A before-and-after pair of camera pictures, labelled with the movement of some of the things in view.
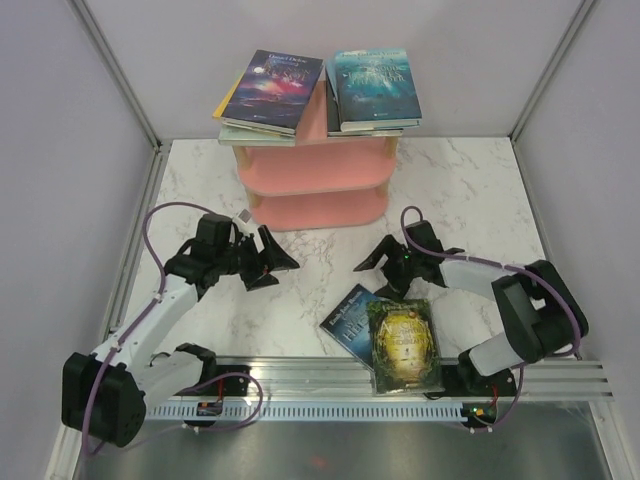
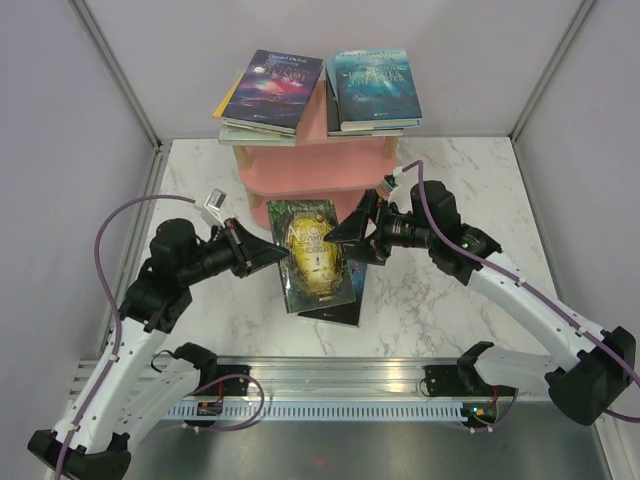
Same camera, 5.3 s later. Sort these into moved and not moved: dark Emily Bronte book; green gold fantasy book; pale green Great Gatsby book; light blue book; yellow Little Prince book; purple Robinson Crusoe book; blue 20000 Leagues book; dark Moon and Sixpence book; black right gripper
Moved: green gold fantasy book; dark Emily Bronte book; black right gripper
Not moved: dark Moon and Sixpence book; purple Robinson Crusoe book; blue 20000 Leagues book; light blue book; yellow Little Prince book; pale green Great Gatsby book
